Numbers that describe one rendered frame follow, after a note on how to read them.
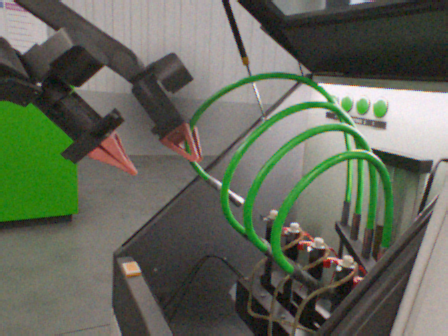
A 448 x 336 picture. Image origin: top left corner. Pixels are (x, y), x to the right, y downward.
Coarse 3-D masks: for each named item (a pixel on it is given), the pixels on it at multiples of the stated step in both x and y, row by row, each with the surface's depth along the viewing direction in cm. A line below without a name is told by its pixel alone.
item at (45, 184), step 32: (0, 128) 329; (32, 128) 341; (0, 160) 334; (32, 160) 346; (64, 160) 359; (0, 192) 340; (32, 192) 352; (64, 192) 366; (0, 224) 349; (32, 224) 362
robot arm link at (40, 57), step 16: (64, 32) 59; (80, 32) 62; (32, 48) 59; (48, 48) 59; (64, 48) 58; (80, 48) 59; (96, 48) 63; (32, 64) 59; (48, 64) 58; (64, 64) 60; (80, 64) 60; (96, 64) 61; (0, 80) 54; (16, 80) 55; (32, 80) 59; (64, 80) 61; (80, 80) 62; (0, 96) 56; (16, 96) 57; (32, 96) 58
